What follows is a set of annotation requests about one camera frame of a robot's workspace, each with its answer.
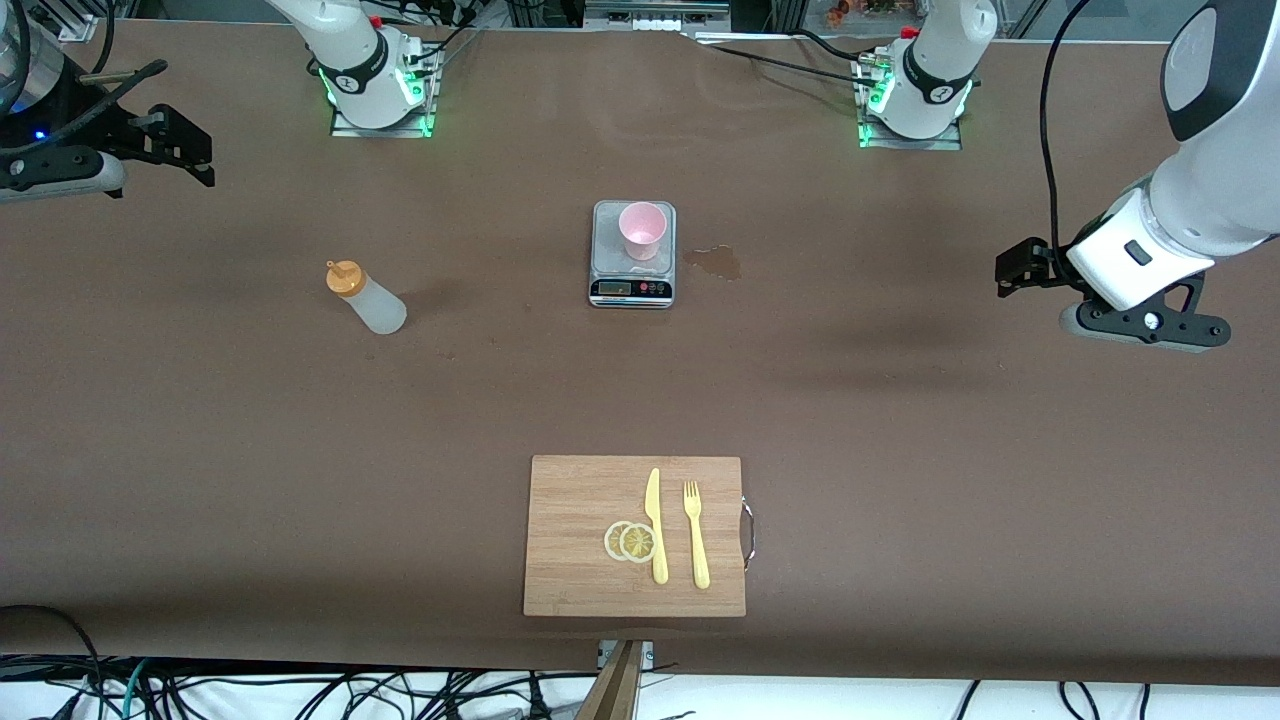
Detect black cable on table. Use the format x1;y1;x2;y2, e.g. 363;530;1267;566
690;28;881;91

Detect aluminium frame corner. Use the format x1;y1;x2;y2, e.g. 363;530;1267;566
25;0;101;41

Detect white power strip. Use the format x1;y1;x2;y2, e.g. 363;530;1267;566
583;0;733;33

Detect tangled black floor cables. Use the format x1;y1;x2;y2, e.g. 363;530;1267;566
0;655;601;720

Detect teal floor cable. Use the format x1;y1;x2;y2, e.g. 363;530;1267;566
120;658;153;720

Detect black floor cable loop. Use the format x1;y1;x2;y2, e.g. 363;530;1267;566
0;603;106;720

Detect squeeze bottle with orange cap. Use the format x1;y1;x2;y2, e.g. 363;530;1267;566
325;259;409;336

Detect bamboo cutting board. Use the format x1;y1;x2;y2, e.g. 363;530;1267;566
522;455;748;619

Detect yellow plastic knife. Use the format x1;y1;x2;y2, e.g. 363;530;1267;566
644;467;670;586

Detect wooden post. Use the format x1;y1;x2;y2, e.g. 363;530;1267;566
575;640;643;720

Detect orange background item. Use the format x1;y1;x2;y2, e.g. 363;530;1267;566
825;0;906;26

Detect yellow plastic fork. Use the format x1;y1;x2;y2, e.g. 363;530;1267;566
682;480;712;590

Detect silver digital kitchen scale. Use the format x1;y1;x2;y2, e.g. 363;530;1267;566
588;200;678;310

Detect pink plastic cup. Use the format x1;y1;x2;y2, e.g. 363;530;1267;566
618;201;669;263

